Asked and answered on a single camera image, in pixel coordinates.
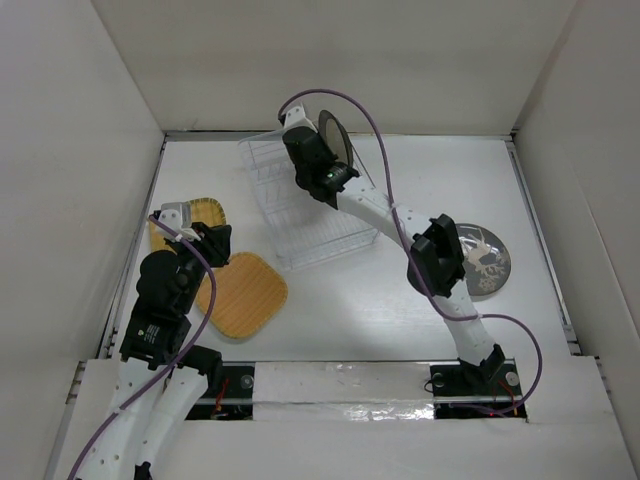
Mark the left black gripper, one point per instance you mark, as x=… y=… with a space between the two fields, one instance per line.
x=218 y=238

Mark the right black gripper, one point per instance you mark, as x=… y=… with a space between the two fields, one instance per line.
x=331 y=155

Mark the brown rimmed cream plate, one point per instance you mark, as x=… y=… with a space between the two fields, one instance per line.
x=336 y=137

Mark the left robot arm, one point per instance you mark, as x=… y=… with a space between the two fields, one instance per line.
x=161 y=372

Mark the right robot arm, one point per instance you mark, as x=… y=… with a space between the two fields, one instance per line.
x=435 y=257

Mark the square bamboo tray far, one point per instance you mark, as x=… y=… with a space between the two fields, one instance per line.
x=206 y=210

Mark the square bamboo tray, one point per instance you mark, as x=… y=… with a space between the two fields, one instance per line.
x=206 y=210
x=249 y=293

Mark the square bamboo tray near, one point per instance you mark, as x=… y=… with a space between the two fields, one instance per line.
x=249 y=293

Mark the grey reindeer pattern plate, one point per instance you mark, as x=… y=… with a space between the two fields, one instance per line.
x=487 y=261

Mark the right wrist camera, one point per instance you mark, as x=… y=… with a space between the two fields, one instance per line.
x=295 y=115

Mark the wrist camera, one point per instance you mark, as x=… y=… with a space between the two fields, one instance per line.
x=295 y=115
x=174 y=215

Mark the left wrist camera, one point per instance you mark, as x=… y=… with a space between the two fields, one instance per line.
x=174 y=215

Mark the white wire dish rack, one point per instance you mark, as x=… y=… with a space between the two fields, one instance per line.
x=303 y=231

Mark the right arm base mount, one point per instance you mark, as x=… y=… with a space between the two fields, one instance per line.
x=455 y=397

